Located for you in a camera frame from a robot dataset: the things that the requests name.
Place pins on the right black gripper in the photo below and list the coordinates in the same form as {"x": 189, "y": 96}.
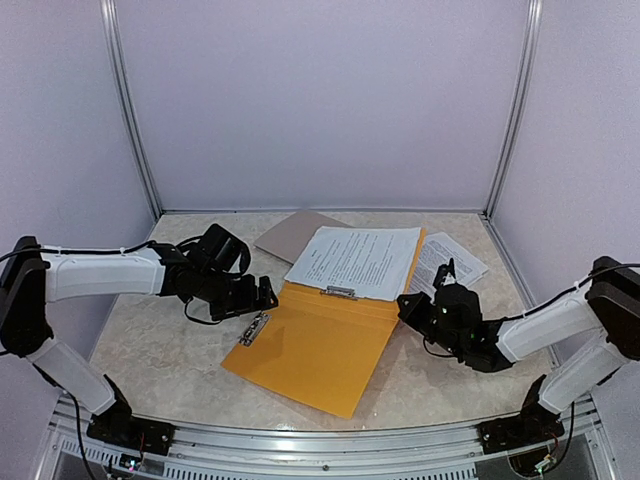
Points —
{"x": 411, "y": 314}

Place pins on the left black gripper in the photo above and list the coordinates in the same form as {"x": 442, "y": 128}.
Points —
{"x": 248, "y": 300}

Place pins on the white printed sheet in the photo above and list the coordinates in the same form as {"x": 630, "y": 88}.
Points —
{"x": 373, "y": 263}

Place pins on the pink-brown file folder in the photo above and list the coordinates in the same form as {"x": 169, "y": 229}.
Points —
{"x": 287, "y": 240}

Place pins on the orange folder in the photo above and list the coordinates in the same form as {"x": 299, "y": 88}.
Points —
{"x": 318, "y": 350}

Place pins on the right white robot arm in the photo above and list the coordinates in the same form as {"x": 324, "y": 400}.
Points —
{"x": 604, "y": 303}

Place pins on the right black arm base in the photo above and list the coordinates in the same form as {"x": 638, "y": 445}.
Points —
{"x": 520, "y": 430}

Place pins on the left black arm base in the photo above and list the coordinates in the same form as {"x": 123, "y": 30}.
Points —
{"x": 130, "y": 432}

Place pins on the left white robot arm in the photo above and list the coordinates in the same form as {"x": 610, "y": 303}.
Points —
{"x": 54, "y": 301}

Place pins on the orange folder edge clip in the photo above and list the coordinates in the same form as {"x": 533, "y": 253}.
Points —
{"x": 253, "y": 330}

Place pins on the orange folder centre clip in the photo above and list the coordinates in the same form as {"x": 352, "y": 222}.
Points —
{"x": 340, "y": 292}

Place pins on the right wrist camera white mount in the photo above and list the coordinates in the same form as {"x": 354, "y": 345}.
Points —
{"x": 445, "y": 275}

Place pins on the right aluminium frame post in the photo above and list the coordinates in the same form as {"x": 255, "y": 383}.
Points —
{"x": 517, "y": 108}

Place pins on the aluminium frame post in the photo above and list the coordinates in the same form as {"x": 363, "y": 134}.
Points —
{"x": 517, "y": 108}
{"x": 118, "y": 65}

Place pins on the left aluminium frame post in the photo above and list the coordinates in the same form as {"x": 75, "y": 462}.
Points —
{"x": 118, "y": 65}

